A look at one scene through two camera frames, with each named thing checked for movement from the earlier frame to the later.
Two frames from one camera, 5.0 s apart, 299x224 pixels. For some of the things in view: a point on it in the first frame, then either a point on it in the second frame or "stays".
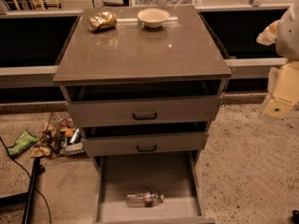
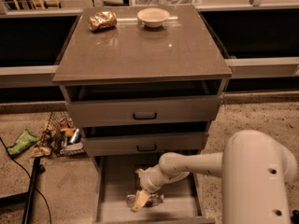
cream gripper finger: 268,36 → 141,198
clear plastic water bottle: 144,200 stays
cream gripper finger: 277,107 → 140,172
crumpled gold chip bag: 102,21 stays
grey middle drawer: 110,145 stays
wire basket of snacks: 63,137 stays
